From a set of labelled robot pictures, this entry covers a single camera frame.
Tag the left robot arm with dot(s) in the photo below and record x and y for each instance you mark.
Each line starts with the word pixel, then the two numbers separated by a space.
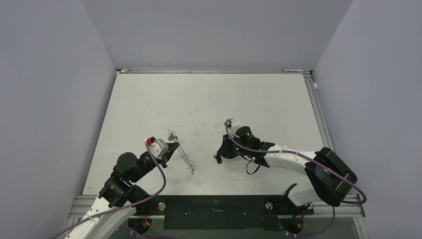
pixel 120 196

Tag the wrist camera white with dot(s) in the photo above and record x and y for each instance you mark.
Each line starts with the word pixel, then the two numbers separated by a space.
pixel 233 125
pixel 158 147

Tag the black-headed key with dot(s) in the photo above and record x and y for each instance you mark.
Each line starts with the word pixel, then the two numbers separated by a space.
pixel 218 158

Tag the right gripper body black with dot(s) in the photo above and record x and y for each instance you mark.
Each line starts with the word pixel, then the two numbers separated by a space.
pixel 232 149

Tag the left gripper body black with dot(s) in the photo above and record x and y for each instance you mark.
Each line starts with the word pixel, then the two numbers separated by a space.
pixel 163 160

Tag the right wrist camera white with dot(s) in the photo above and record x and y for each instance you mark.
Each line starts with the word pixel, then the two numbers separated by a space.
pixel 233 125

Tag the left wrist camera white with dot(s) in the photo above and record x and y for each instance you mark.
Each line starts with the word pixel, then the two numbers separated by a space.
pixel 158 147

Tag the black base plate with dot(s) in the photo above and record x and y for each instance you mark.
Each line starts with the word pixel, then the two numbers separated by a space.
pixel 269 212

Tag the aluminium frame rail right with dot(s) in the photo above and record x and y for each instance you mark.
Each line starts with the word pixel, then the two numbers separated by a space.
pixel 322 125

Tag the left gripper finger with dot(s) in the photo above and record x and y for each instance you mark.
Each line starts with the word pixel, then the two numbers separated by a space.
pixel 173 145
pixel 170 152

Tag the aluminium frame rail back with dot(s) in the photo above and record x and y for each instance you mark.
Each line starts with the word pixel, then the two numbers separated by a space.
pixel 215 71

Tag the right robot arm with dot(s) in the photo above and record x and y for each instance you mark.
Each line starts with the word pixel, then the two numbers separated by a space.
pixel 330 179

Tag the aluminium frame rail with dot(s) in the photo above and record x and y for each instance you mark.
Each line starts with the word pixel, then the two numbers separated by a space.
pixel 322 125
pixel 215 71

